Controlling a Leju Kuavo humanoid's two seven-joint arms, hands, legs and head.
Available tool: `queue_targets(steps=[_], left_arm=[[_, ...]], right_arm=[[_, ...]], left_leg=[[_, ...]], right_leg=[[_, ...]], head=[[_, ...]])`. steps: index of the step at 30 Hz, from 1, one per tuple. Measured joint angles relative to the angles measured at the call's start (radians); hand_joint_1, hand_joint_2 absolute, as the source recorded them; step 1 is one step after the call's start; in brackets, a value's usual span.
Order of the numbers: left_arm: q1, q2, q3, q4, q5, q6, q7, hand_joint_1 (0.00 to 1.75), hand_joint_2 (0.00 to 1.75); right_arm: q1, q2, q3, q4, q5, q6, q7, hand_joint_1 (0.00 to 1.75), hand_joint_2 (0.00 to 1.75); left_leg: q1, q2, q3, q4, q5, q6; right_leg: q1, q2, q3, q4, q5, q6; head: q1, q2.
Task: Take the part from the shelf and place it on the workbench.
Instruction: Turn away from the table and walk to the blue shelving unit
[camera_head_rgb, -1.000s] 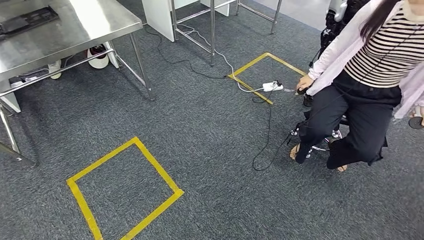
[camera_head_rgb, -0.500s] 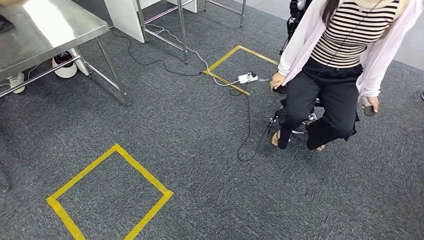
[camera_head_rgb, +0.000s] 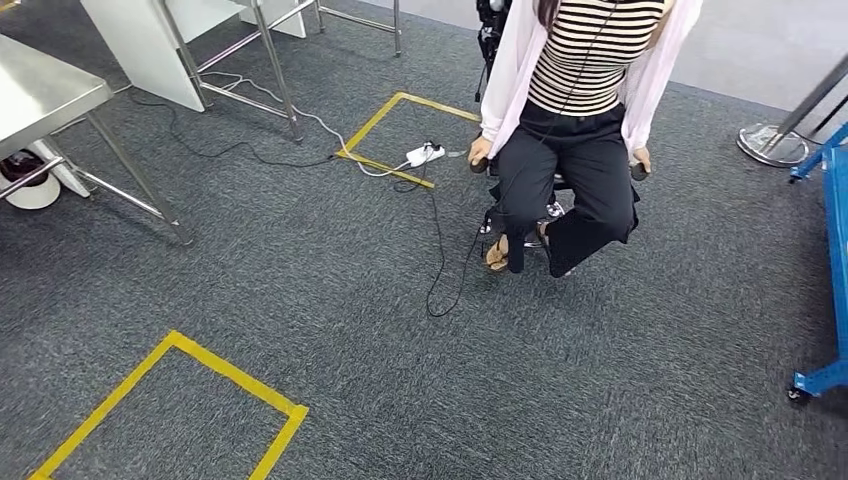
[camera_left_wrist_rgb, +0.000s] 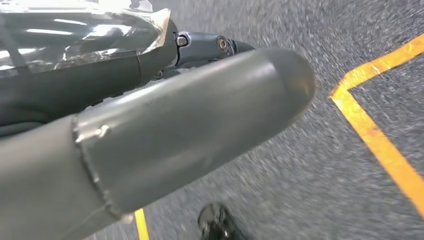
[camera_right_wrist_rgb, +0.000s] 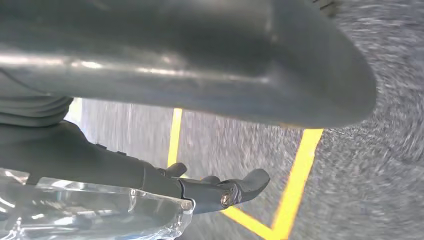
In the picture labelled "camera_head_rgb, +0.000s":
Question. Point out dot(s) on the person's left hand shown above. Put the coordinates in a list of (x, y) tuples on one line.
[(641, 158)]

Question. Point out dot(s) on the white round floor object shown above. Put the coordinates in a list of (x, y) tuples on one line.
[(36, 195)]

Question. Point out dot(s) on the black handheld controller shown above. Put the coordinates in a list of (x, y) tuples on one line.
[(638, 173), (479, 167)]

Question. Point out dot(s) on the blue metal shelf rack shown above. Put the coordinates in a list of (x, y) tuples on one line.
[(840, 232)]

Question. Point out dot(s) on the white power strip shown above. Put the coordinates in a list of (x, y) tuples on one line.
[(425, 154)]

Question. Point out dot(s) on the chrome stanchion post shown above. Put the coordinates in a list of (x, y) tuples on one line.
[(772, 142)]

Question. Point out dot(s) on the white partition block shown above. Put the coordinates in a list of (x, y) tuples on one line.
[(132, 40)]

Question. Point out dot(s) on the stainless steel workbench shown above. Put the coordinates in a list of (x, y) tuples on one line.
[(277, 73), (40, 93)]

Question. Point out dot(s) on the yellow floor tape square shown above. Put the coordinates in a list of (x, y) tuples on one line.
[(371, 129), (225, 374)]

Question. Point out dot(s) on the person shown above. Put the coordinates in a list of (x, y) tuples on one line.
[(583, 166)]

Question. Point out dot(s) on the chrome stool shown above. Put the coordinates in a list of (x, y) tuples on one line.
[(555, 210)]

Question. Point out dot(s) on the black humanoid robot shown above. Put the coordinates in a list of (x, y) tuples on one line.
[(490, 33)]

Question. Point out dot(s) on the person's right hand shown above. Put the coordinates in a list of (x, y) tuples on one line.
[(480, 149)]

